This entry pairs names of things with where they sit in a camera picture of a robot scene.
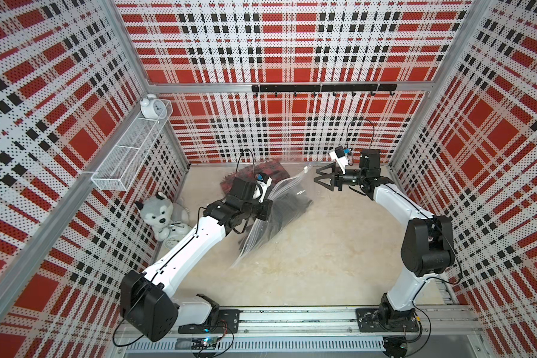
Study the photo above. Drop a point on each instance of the clear vacuum bag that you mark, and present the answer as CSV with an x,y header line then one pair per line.
x,y
292,185

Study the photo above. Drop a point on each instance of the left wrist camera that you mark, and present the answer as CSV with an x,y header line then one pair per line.
x,y
263,183

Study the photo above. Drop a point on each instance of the white wire shelf basket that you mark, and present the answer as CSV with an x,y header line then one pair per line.
x,y
118,171

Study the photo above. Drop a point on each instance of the aluminium mounting rail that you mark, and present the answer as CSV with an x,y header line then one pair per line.
x,y
338,321

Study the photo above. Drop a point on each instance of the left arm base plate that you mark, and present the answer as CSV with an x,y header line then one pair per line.
x,y
219,321

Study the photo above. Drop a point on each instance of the red black plaid shirt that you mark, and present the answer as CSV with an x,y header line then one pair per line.
x,y
272,168

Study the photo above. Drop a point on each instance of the small circuit board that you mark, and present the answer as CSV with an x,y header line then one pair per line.
x,y
208,343

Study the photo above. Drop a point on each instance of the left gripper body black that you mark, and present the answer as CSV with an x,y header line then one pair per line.
x,y
256,209

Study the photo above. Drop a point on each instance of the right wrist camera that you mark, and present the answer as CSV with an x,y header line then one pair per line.
x,y
342,157

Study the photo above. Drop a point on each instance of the black hook rail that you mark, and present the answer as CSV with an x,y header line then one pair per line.
x,y
317,88

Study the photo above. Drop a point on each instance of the white alarm clock on table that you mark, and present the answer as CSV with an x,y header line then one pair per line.
x,y
174,234

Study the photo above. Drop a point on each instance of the white alarm clock on shelf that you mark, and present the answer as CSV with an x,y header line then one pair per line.
x,y
152,107

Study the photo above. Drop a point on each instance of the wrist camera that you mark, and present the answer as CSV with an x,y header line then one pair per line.
x,y
263,183
342,157

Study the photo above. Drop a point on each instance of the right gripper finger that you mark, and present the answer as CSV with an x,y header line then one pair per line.
x,y
329,171
331,183

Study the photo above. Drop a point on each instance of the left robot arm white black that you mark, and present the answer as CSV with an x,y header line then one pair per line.
x,y
148,299

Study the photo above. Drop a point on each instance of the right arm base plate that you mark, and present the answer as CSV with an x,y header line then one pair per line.
x,y
384,319

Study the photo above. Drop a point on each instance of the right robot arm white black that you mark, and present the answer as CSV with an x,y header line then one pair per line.
x,y
427,248

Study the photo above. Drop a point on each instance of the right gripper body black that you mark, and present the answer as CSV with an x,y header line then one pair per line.
x,y
353,177

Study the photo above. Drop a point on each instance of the husky plush toy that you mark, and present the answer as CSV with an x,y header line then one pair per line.
x,y
160,212

